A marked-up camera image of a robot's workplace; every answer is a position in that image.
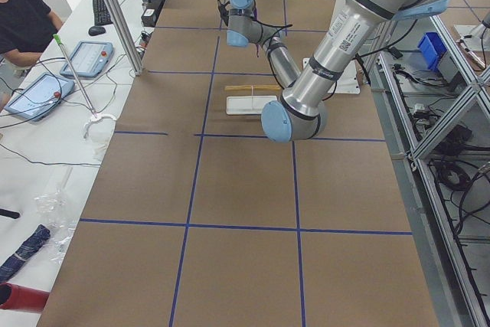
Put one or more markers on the aluminium frame post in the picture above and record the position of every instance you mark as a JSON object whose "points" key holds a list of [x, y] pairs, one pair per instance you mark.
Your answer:
{"points": [[125, 37]]}

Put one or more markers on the clear plastic wrap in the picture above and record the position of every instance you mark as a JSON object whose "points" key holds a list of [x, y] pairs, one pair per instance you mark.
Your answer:
{"points": [[57, 214]]}

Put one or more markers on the teach pendant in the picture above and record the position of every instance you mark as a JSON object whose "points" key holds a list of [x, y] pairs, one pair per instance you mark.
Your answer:
{"points": [[40, 97], [90, 57]]}

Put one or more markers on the purple towel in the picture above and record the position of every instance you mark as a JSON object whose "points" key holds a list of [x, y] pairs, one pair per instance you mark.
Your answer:
{"points": [[259, 30]]}

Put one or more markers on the metal reacher grabber stick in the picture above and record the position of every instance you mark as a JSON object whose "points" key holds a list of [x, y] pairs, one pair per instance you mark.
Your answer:
{"points": [[95, 116]]}

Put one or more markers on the near teach pendant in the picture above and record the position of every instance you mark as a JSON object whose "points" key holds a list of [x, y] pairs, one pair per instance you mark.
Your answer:
{"points": [[40, 97]]}

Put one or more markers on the aluminium frame cage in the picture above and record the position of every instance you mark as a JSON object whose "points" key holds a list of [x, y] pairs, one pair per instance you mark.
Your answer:
{"points": [[438, 124]]}

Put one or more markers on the far teach pendant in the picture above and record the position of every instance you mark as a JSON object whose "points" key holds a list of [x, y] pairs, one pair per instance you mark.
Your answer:
{"points": [[90, 57]]}

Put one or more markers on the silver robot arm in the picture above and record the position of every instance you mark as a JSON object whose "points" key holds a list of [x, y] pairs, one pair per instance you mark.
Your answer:
{"points": [[300, 112]]}

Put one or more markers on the red cylinder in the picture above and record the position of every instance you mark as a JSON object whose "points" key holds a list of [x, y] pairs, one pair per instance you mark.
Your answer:
{"points": [[22, 298]]}

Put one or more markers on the blue plastic bin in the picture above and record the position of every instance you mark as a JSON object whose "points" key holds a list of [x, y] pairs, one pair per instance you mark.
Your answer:
{"points": [[432, 48]]}

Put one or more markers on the folded dark blue umbrella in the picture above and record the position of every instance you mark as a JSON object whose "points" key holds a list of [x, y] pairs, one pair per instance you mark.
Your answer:
{"points": [[24, 253]]}

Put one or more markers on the black keyboard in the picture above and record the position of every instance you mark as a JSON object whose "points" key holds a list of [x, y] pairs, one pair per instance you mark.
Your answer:
{"points": [[101, 15]]}

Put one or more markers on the white wooden towel rack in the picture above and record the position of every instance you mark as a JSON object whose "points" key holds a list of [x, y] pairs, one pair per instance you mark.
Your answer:
{"points": [[251, 104]]}

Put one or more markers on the black computer mouse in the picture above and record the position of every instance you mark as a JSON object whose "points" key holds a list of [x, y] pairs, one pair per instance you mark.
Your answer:
{"points": [[96, 30]]}

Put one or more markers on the person in black shirt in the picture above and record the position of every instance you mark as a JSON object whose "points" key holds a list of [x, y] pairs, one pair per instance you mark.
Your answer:
{"points": [[27, 28]]}

